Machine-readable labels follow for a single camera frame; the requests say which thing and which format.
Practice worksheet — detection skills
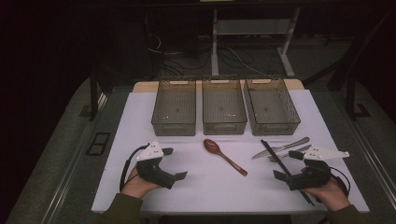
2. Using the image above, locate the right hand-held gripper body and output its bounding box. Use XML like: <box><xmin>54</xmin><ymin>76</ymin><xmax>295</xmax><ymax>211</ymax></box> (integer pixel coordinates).
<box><xmin>286</xmin><ymin>144</ymin><xmax>350</xmax><ymax>191</ymax></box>

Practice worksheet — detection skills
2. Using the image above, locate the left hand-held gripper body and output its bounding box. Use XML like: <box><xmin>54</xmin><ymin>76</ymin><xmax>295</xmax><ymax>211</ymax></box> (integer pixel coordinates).
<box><xmin>135</xmin><ymin>139</ymin><xmax>177</xmax><ymax>190</ymax></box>

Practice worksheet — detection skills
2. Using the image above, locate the metal fork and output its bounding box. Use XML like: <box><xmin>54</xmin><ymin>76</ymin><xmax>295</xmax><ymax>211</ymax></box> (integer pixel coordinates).
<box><xmin>268</xmin><ymin>144</ymin><xmax>312</xmax><ymax>163</ymax></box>

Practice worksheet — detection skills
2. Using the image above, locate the brown wooden spoon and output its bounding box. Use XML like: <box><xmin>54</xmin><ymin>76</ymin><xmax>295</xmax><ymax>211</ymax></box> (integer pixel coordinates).
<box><xmin>203</xmin><ymin>138</ymin><xmax>248</xmax><ymax>177</ymax></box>

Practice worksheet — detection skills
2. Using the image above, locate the clear brown plastic bin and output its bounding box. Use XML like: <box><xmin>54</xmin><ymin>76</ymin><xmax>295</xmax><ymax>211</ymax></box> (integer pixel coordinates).
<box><xmin>150</xmin><ymin>77</ymin><xmax>198</xmax><ymax>137</ymax></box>
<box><xmin>201</xmin><ymin>76</ymin><xmax>248</xmax><ymax>136</ymax></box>
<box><xmin>244</xmin><ymin>77</ymin><xmax>302</xmax><ymax>136</ymax></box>

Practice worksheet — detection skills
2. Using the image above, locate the person's left hand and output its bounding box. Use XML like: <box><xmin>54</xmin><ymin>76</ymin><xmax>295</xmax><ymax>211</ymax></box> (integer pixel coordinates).
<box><xmin>120</xmin><ymin>166</ymin><xmax>163</xmax><ymax>200</ymax></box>

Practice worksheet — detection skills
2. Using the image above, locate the person's right hand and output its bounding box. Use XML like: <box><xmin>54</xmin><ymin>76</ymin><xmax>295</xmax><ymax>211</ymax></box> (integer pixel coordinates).
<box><xmin>301</xmin><ymin>177</ymin><xmax>352</xmax><ymax>213</ymax></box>

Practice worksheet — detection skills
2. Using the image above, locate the metal table knife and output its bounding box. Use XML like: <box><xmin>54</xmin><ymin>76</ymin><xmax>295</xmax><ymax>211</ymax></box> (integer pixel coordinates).
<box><xmin>251</xmin><ymin>136</ymin><xmax>311</xmax><ymax>161</ymax></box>

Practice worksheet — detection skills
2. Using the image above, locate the white table mat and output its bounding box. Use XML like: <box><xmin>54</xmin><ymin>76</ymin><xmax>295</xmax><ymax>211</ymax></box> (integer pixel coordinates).
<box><xmin>91</xmin><ymin>89</ymin><xmax>371</xmax><ymax>215</ymax></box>

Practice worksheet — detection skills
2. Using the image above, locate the black metal stand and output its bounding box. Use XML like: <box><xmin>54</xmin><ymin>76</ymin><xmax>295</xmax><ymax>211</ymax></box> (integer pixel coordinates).
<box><xmin>326</xmin><ymin>12</ymin><xmax>393</xmax><ymax>120</ymax></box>

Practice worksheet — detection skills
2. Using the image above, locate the white metal stand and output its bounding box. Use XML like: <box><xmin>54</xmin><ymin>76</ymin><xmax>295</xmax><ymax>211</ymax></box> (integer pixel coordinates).
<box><xmin>210</xmin><ymin>7</ymin><xmax>302</xmax><ymax>78</ymax></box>

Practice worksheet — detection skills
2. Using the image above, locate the left hand-held gripper cable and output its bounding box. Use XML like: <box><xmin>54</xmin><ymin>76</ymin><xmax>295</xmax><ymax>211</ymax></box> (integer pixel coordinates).
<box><xmin>119</xmin><ymin>143</ymin><xmax>150</xmax><ymax>192</ymax></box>

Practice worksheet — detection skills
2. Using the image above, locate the hand-held gripper cable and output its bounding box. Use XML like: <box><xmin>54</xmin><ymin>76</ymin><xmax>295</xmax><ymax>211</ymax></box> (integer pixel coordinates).
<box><xmin>119</xmin><ymin>143</ymin><xmax>150</xmax><ymax>192</ymax></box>
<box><xmin>330</xmin><ymin>166</ymin><xmax>351</xmax><ymax>198</ymax></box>

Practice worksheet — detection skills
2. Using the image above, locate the right hand-held gripper cable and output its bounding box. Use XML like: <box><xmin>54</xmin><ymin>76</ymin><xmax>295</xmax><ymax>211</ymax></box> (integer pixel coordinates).
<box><xmin>330</xmin><ymin>166</ymin><xmax>351</xmax><ymax>198</ymax></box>

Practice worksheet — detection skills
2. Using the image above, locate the black rectangular floor frame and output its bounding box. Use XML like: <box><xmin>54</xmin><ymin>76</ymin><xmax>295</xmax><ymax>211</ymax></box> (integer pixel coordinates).
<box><xmin>86</xmin><ymin>132</ymin><xmax>111</xmax><ymax>157</ymax></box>

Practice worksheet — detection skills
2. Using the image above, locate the metal floor rail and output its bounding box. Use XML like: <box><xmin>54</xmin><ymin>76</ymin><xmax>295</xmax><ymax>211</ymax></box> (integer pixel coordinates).
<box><xmin>40</xmin><ymin>92</ymin><xmax>108</xmax><ymax>224</ymax></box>
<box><xmin>330</xmin><ymin>92</ymin><xmax>396</xmax><ymax>200</ymax></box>

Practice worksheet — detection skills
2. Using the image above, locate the bundle of black floor cables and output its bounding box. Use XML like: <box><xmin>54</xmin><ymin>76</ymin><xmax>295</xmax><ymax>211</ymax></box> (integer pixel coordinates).
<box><xmin>146</xmin><ymin>34</ymin><xmax>213</xmax><ymax>77</ymax></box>

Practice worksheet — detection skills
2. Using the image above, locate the white floor cable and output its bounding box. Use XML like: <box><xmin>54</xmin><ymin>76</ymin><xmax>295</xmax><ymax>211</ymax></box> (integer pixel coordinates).
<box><xmin>226</xmin><ymin>46</ymin><xmax>270</xmax><ymax>77</ymax></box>

